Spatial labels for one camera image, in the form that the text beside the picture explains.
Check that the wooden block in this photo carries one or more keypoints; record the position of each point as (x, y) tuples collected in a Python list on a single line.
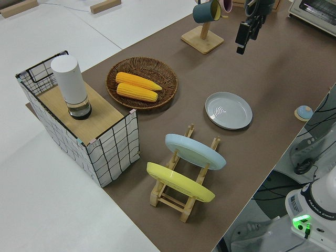
[(105, 6), (14, 10)]

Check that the brown wicker basket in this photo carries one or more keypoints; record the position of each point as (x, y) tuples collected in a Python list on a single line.
[(141, 65)]

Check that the wooden plate rack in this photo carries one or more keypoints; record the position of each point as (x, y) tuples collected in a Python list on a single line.
[(187, 207)]

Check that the teal mug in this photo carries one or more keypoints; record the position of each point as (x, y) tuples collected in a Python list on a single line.
[(203, 11)]

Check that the yellow corn cob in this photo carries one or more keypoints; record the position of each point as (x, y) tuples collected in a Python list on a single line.
[(136, 81), (136, 92)]

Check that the yellow plate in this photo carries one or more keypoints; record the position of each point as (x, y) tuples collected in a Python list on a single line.
[(178, 181)]

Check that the light blue plate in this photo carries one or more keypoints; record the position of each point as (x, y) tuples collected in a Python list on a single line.
[(195, 152)]

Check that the pink mug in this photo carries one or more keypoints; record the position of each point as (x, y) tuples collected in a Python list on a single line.
[(227, 5)]

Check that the gray plate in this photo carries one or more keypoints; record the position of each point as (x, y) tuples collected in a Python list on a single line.
[(228, 111)]

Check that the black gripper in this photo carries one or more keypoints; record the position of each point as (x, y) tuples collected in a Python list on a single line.
[(256, 26)]

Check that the white toaster oven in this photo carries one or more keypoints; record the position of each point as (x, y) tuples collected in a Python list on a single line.
[(315, 13)]

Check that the wooden mug tree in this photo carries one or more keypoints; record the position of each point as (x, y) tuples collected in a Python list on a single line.
[(203, 39)]

